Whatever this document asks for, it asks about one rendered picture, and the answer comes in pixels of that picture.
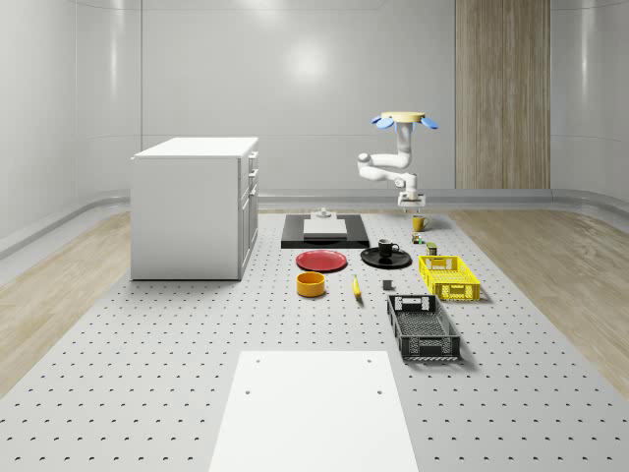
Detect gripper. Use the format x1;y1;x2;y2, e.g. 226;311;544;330
396;191;428;214

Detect black plate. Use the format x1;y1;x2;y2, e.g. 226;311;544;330
360;246;413;269

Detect yellow basket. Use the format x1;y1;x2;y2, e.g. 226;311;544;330
418;255;483;302

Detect red plate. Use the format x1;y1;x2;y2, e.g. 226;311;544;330
295;249;349;272

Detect dark grey basket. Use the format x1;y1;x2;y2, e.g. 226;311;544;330
385;293;463;363

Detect yellow bowl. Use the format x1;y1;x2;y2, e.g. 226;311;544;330
296;271;326;298

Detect white cabinet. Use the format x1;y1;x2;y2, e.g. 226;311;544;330
130;136;260;282

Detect white board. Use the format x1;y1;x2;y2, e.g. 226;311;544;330
207;350;421;472

